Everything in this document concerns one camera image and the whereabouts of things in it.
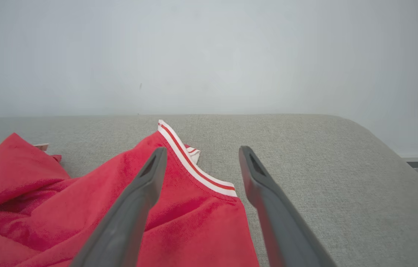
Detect red basketball jersey black print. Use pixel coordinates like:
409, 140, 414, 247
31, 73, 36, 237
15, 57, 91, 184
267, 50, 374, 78
0, 119, 260, 267

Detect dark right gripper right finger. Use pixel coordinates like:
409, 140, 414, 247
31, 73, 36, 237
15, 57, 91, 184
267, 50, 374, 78
238, 146, 337, 267

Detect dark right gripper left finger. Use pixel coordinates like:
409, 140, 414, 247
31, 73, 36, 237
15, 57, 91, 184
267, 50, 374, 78
70, 147, 168, 267

